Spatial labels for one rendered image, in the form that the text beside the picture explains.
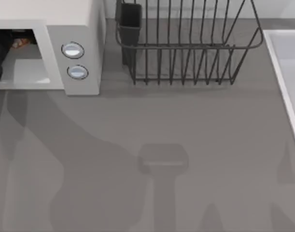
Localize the brown bread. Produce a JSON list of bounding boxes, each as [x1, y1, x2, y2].
[[12, 37, 31, 49]]

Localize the large silver microwave knob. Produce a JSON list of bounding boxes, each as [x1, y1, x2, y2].
[[61, 41, 85, 59]]

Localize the pale microwave oven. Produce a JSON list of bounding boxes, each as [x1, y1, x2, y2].
[[0, 0, 106, 97]]

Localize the small silver microwave knob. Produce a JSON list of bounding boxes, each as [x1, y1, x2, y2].
[[67, 64, 89, 80]]

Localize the dark grey cutlery holder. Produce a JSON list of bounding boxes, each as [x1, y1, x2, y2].
[[115, 0, 143, 67]]

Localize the white sink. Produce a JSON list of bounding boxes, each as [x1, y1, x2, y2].
[[262, 29, 295, 161]]

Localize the dark wire dish rack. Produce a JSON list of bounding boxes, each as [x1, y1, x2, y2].
[[115, 0, 264, 86]]

